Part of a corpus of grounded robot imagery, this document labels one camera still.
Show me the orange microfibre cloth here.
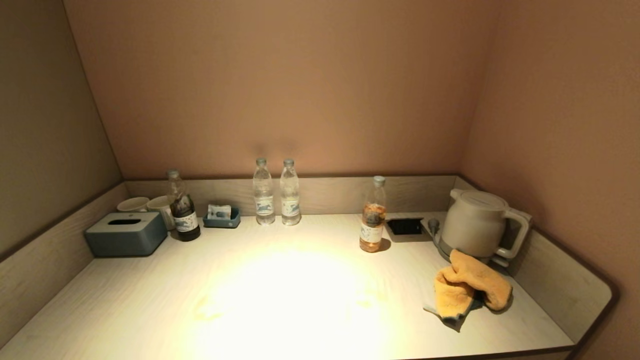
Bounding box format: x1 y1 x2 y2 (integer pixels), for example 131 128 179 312
424 249 514 332

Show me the raised wooden desk rim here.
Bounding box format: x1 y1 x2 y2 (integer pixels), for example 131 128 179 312
0 174 621 360

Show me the clear water bottle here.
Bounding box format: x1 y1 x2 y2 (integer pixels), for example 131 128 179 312
252 157 276 226
280 159 302 226

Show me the bottle with amber drink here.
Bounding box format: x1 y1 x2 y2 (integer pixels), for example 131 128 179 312
359 175 387 253

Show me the black recessed power socket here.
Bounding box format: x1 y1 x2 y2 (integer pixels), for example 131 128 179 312
386 217 425 237

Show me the small blue tray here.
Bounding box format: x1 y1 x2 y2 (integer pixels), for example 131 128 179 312
203 207 241 229

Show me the bottle with dark drink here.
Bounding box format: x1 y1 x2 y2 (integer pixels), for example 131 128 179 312
166 169 201 242

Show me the beige electric kettle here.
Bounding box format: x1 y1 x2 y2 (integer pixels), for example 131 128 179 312
440 188 532 261

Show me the white ceramic cup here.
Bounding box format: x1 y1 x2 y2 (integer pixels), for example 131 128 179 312
146 195 176 231
116 196 151 213

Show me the grey kettle base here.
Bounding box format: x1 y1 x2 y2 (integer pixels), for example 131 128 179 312
434 234 512 269

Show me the blue-grey tissue box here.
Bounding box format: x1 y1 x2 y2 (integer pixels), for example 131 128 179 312
84 212 168 258

